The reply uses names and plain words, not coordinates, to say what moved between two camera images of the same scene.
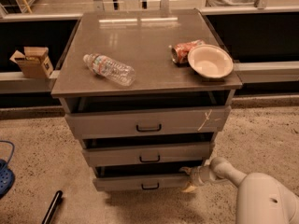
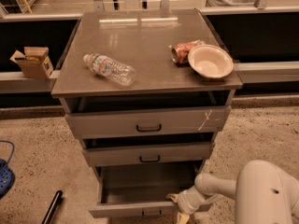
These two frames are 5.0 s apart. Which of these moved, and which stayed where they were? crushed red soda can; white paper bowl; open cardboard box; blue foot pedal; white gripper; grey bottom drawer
Moved: grey bottom drawer; white gripper
Stayed: open cardboard box; crushed red soda can; blue foot pedal; white paper bowl
